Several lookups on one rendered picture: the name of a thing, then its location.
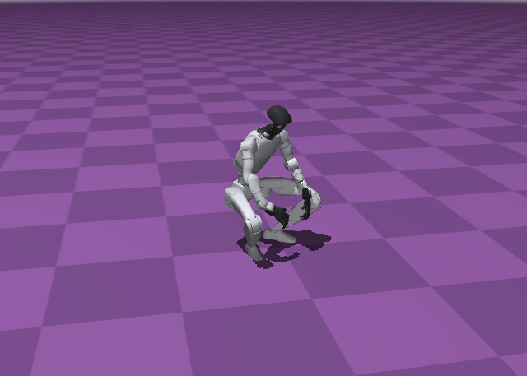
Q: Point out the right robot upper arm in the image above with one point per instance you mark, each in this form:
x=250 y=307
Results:
x=248 y=148

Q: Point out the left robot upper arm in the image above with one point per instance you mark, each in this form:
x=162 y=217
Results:
x=285 y=148

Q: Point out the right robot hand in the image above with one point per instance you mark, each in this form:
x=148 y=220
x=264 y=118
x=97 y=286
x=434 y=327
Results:
x=280 y=215

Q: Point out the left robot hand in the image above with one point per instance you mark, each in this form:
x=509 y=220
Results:
x=306 y=196

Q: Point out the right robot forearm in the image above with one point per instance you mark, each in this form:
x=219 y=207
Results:
x=255 y=191

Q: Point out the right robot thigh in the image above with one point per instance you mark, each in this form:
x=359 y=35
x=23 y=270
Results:
x=236 y=199

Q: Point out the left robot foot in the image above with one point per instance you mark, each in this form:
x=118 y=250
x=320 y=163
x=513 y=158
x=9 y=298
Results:
x=281 y=236

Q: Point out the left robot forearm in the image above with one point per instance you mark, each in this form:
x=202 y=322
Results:
x=299 y=179

